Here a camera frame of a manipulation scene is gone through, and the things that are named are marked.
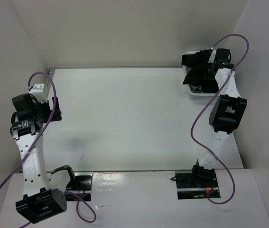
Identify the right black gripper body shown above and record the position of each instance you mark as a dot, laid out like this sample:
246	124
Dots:
208	75

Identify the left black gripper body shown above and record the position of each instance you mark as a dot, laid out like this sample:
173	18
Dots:
43	109

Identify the black skirt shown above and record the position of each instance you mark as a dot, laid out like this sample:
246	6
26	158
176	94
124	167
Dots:
196	65

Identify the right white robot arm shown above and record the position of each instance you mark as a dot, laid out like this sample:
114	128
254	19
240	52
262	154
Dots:
225	116

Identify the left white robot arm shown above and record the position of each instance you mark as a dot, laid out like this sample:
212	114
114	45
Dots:
43	194

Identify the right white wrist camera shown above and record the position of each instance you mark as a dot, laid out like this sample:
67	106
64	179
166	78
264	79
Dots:
212	55

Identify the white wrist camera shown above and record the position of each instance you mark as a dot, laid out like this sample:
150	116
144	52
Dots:
212	55
39	92

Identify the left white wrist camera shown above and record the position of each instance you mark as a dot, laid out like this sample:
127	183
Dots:
39	92

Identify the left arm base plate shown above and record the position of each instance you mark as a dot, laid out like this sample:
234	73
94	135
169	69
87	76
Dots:
82	185

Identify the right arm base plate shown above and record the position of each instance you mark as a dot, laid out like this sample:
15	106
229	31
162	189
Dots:
189	187

